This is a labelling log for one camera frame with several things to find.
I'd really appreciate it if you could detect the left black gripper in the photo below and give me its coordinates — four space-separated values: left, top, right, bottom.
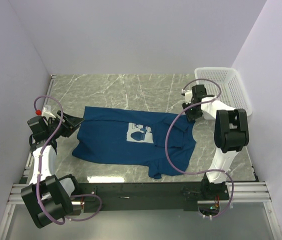
46 110 84 139

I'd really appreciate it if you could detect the white perforated plastic basket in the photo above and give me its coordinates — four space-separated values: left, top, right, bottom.
194 67 253 116

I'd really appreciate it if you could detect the blue t-shirt with print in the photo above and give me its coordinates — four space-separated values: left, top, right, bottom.
72 106 196 179

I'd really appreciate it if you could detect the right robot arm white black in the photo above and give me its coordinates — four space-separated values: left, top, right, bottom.
181 84 249 200

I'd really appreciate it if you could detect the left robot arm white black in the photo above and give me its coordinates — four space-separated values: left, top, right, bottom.
21 111 84 229

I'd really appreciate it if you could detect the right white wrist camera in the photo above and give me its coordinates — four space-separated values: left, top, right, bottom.
181 89 193 105

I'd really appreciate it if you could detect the aluminium frame rail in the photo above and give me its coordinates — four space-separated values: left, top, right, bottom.
7 78 282 240

